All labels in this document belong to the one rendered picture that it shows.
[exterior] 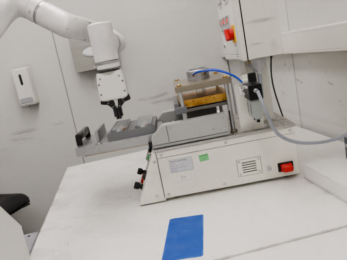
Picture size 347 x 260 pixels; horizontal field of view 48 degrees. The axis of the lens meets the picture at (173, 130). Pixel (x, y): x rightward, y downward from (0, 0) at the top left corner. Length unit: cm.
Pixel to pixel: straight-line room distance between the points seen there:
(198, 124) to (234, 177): 21
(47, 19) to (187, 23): 160
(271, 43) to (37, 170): 215
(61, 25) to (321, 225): 102
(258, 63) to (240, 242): 57
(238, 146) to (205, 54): 173
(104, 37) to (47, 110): 161
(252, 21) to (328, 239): 66
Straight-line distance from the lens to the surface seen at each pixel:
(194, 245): 100
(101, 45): 134
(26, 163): 299
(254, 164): 128
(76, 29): 144
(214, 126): 124
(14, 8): 153
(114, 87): 136
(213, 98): 128
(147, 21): 286
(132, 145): 130
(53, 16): 144
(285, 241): 97
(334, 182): 116
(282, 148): 129
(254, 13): 124
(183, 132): 123
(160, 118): 150
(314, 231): 100
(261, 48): 124
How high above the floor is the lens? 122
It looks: 11 degrees down
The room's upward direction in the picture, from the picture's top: 11 degrees counter-clockwise
